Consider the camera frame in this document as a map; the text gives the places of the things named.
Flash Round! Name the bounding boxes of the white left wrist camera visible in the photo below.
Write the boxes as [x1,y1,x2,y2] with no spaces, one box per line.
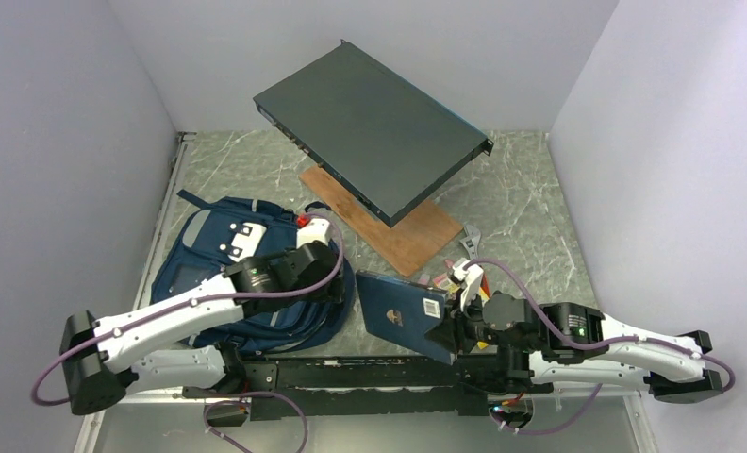
[296,214,331,248]

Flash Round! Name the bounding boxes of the red handled adjustable wrench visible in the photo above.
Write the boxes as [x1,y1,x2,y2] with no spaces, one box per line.
[459,224,481,260]

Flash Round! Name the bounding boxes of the yellow crayon box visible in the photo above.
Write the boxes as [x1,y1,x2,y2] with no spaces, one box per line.
[433,272,491,352]

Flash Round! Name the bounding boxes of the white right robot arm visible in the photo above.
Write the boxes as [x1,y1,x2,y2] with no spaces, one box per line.
[425,292,727,404]

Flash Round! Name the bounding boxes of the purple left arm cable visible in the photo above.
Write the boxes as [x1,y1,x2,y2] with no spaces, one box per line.
[30,213,346,408]

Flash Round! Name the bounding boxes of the navy blue student backpack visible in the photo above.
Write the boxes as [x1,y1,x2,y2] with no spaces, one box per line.
[150,190,356,356]

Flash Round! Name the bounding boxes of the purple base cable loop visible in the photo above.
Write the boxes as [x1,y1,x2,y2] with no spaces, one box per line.
[203,390,309,453]

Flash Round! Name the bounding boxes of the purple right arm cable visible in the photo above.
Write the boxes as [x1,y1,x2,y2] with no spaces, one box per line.
[467,258,738,437]

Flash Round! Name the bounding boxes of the dark blue bottom book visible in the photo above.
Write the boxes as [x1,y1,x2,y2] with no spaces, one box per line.
[356,271,457,365]

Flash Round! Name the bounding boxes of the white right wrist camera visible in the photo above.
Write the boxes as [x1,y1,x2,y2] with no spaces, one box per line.
[448,258,484,311]

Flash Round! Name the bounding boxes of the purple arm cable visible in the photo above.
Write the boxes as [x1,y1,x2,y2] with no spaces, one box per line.
[467,258,738,437]
[30,213,346,408]

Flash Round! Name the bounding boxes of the dark grey rack unit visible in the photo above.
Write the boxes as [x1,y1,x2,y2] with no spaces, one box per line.
[254,41,493,227]

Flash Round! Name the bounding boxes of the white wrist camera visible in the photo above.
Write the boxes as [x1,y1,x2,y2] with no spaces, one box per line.
[296,214,331,248]
[448,258,484,311]

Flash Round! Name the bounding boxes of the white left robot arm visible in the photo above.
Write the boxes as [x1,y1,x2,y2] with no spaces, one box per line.
[59,241,346,415]

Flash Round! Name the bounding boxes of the brown wooden base board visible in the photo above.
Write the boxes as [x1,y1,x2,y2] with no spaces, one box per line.
[299,165,463,277]

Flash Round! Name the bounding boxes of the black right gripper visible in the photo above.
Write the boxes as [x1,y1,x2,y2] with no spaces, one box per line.
[424,287,536,353]

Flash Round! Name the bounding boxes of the black front rail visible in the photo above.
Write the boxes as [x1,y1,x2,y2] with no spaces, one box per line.
[223,353,556,421]

